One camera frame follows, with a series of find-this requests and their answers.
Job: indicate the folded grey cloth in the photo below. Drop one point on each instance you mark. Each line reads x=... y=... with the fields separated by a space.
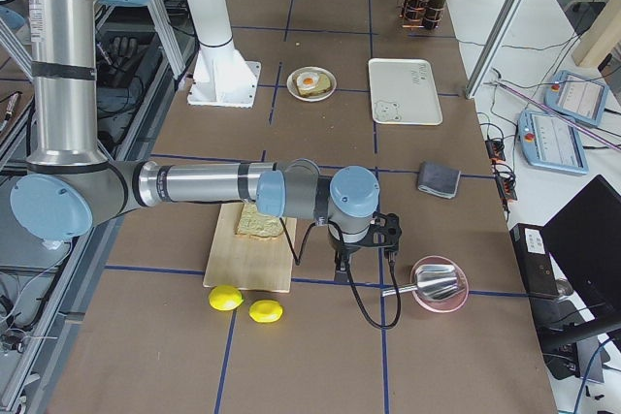
x=438 y=180

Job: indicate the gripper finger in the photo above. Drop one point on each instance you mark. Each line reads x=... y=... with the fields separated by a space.
x=341 y=274

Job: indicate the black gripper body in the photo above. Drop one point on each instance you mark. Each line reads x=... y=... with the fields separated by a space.
x=343 y=251

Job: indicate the blue teach pendant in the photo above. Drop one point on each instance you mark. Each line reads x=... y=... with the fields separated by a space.
x=551 y=144
x=578 y=97

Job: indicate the aluminium frame post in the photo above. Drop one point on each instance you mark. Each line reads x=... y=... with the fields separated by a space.
x=492 y=45

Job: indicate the white bear tray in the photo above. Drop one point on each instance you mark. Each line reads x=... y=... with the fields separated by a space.
x=403 y=92

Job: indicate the blue teach pendant far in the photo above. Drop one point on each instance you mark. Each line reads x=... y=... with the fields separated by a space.
x=578 y=97

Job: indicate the white plate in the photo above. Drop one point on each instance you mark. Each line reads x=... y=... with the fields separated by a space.
x=293 y=91

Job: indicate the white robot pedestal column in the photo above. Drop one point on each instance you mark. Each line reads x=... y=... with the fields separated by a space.
x=221 y=77

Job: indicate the black laptop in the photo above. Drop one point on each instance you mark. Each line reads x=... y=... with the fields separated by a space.
x=583 y=239

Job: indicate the wooden cutting board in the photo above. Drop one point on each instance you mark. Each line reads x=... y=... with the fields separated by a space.
x=246 y=262

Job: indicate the copper wire bottle rack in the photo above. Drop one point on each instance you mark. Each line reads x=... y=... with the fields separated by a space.
x=420 y=14

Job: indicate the pink bowl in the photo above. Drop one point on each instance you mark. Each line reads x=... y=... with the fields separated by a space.
x=451 y=304

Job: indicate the toasted bread slice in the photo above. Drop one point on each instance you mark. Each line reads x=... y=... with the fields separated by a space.
x=255 y=224

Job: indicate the blue teach pendant near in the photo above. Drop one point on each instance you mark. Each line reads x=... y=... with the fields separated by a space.
x=551 y=144

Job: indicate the metal scoop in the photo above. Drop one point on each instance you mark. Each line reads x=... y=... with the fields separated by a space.
x=431 y=283

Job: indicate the whole yellow lemon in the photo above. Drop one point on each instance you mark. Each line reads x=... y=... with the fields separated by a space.
x=225 y=298

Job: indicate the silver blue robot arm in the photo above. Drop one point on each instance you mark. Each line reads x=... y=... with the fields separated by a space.
x=71 y=186

